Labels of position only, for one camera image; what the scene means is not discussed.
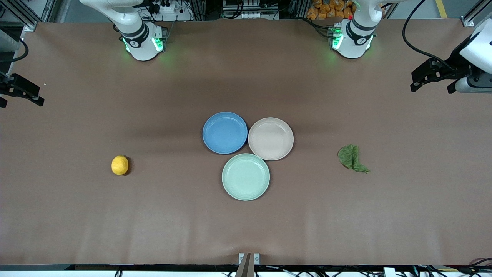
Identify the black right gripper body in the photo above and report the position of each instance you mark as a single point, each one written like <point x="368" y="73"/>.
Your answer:
<point x="8" y="87"/>

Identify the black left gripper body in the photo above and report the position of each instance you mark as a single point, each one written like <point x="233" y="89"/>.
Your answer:
<point x="456" y="64"/>

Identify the green lettuce leaf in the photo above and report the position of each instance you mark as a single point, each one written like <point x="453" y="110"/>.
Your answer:
<point x="349" y="156"/>

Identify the yellow lemon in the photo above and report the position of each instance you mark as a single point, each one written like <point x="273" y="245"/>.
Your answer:
<point x="120" y="165"/>

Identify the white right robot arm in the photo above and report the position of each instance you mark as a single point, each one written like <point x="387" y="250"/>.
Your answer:
<point x="140" y="42"/>

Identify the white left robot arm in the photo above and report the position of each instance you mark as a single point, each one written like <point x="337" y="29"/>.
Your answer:
<point x="355" y="38"/>

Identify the bag of orange items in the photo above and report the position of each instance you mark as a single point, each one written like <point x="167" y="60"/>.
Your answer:
<point x="326" y="9"/>

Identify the beige plate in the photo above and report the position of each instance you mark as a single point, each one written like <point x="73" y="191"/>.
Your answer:
<point x="271" y="139"/>

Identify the white power strip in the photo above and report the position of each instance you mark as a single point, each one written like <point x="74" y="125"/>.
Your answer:
<point x="169" y="7"/>

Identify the black electronics rack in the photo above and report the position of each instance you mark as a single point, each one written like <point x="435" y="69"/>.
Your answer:
<point x="250" y="7"/>

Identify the blue plate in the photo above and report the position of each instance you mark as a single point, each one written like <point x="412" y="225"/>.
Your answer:
<point x="225" y="132"/>

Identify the mint green plate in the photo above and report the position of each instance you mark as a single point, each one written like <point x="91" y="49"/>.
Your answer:
<point x="245" y="177"/>

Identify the aluminium frame post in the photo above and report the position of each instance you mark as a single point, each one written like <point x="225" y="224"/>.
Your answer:
<point x="476" y="13"/>
<point x="23" y="15"/>

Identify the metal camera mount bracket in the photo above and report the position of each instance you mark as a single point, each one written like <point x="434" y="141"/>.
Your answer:
<point x="249" y="265"/>

